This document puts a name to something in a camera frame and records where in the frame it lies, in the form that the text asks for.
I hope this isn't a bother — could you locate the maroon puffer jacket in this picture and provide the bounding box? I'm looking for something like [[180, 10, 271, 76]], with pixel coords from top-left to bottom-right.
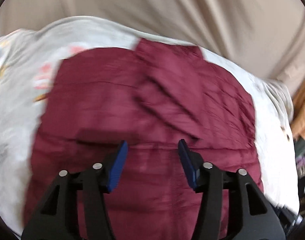
[[23, 39, 263, 239]]

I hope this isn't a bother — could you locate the orange hanging garment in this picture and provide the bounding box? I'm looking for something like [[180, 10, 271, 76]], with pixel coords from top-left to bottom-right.
[[291, 81, 305, 140]]

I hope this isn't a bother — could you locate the floral fleece blanket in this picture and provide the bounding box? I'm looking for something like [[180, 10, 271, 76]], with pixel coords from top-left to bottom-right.
[[0, 16, 300, 234]]

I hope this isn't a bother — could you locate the beige curtain backdrop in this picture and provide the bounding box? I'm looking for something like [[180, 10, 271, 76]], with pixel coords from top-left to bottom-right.
[[0, 0, 305, 94]]

